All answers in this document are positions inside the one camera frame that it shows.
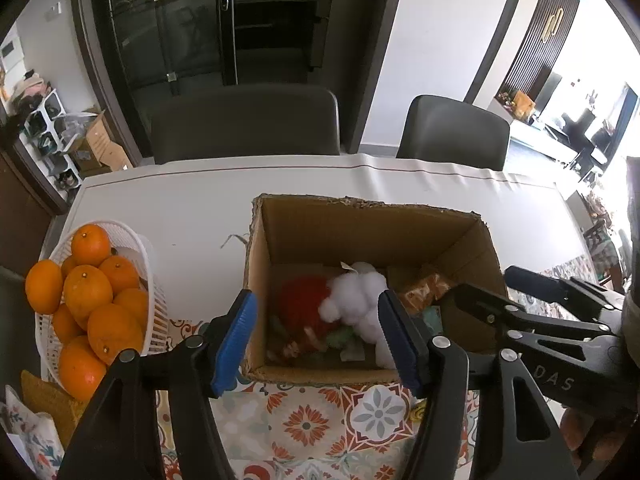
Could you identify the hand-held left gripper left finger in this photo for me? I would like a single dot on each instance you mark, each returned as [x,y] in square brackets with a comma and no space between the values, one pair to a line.
[232,345]

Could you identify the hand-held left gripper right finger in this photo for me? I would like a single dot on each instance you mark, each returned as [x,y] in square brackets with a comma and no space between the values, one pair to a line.
[400,345]

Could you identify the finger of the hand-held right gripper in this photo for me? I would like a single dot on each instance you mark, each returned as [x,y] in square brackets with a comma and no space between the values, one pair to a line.
[530,280]
[485,302]

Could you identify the small blue-white tissue pack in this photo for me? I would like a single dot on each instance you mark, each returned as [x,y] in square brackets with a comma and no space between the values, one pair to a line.
[432,321]

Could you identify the white plush toy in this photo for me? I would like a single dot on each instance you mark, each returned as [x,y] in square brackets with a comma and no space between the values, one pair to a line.
[355,297]

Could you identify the red knitted flower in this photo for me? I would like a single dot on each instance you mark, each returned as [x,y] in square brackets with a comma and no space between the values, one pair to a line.
[302,302]

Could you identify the brown cardboard box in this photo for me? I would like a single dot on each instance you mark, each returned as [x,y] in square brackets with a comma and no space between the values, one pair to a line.
[350,225]

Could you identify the person's right hand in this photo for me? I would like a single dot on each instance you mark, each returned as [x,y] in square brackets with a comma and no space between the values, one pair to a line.
[575,432]

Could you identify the dark wooden chair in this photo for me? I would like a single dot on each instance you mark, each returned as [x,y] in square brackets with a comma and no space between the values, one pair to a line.
[602,252]

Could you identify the white plastic fruit basket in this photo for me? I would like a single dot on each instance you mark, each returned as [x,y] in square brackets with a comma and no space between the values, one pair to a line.
[157,320]

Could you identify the patterned table runner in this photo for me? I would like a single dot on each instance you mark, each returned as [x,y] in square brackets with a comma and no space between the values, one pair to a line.
[300,420]

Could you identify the white tv cabinet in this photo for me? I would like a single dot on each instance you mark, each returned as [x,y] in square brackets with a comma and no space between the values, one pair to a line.
[530,137]

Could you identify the pile of oranges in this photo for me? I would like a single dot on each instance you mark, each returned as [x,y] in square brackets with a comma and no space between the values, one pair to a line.
[87,292]

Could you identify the black piano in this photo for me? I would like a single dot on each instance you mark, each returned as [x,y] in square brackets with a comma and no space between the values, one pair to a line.
[585,135]

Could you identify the dark grey dining chair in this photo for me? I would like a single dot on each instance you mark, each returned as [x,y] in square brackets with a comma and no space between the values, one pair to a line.
[17,320]
[245,125]
[450,135]

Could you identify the orange paper bag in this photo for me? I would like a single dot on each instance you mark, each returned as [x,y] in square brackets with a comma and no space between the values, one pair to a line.
[523,105]

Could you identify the black television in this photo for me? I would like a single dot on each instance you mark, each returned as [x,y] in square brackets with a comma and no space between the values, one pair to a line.
[547,95]

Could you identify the woven wicker tissue box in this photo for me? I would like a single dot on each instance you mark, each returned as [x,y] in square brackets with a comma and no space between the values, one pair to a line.
[50,400]

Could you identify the open cardboard floor box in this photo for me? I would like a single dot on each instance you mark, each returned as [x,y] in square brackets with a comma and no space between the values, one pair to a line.
[100,145]

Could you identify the brown wooden door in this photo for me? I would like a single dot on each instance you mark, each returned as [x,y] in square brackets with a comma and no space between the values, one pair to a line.
[25,220]

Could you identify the white shoe rack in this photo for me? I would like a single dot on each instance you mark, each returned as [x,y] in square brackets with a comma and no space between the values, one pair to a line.
[50,110]

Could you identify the dark glass sliding door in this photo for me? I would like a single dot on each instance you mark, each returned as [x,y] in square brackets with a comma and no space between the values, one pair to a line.
[150,35]

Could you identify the pink cloth pile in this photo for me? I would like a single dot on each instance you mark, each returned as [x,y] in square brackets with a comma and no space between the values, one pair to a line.
[30,87]

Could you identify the gold wall ornament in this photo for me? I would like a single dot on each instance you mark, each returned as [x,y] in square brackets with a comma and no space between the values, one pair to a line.
[554,24]

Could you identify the white wall intercom panel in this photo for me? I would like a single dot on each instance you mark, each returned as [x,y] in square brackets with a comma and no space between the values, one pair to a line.
[9,55]

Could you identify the white wall switch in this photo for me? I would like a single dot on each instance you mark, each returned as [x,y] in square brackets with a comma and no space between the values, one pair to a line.
[55,10]

